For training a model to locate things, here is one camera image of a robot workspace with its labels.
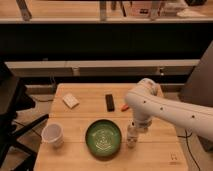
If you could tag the small clear plastic bottle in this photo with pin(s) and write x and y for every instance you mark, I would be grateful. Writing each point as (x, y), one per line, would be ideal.
(132, 136)

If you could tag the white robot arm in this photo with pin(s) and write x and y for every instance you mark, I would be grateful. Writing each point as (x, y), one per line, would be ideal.
(145, 104)

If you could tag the black rectangular bar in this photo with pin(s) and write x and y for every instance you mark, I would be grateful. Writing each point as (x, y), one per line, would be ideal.
(110, 103)

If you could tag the orange carrot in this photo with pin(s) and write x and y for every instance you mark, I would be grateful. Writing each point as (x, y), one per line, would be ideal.
(124, 107)

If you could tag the white sponge block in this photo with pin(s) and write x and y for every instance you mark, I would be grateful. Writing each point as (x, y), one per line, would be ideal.
(70, 100)

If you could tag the green round plate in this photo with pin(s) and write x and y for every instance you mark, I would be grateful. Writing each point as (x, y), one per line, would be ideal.
(103, 138)

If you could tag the white plastic cup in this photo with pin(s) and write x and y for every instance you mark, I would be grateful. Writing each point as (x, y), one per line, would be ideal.
(53, 135)

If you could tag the black office chair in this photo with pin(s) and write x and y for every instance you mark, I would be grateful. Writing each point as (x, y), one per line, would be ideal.
(13, 98)

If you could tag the wooden shelf with items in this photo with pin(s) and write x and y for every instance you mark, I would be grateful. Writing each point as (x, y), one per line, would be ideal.
(106, 11)

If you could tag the grey metal rail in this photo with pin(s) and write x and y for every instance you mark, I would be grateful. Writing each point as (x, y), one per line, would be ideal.
(102, 68)

